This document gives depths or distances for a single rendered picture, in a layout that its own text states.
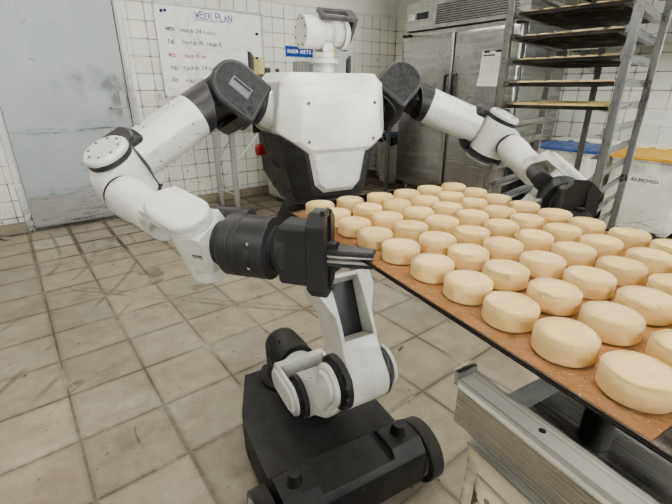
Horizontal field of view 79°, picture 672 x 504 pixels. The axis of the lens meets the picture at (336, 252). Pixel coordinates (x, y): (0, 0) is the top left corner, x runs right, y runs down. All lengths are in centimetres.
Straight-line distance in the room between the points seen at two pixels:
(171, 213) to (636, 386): 53
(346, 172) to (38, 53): 381
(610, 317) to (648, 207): 370
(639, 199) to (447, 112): 313
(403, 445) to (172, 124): 107
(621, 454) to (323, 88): 77
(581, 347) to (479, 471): 21
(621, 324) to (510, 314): 9
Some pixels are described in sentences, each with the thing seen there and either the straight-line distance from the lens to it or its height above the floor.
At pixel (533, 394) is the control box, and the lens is 61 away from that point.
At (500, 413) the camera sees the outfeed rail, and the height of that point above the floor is 90.
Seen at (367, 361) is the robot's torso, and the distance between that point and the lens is 104.
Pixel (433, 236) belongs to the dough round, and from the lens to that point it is 57.
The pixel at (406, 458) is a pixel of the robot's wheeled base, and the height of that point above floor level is 18.
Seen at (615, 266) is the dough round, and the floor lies 102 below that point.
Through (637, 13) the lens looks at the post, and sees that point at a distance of 195.
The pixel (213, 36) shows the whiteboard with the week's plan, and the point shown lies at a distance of 488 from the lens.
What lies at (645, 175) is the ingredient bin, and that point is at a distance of 408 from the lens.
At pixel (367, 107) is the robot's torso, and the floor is 117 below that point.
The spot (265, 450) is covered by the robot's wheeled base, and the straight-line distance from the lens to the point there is 142.
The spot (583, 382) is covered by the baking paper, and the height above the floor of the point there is 100.
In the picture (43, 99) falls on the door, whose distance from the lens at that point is 452.
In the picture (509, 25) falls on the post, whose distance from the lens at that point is 208.
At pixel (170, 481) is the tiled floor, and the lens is 164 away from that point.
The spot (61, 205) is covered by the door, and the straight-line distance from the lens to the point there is 462.
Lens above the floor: 120
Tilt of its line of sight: 22 degrees down
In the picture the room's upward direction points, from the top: straight up
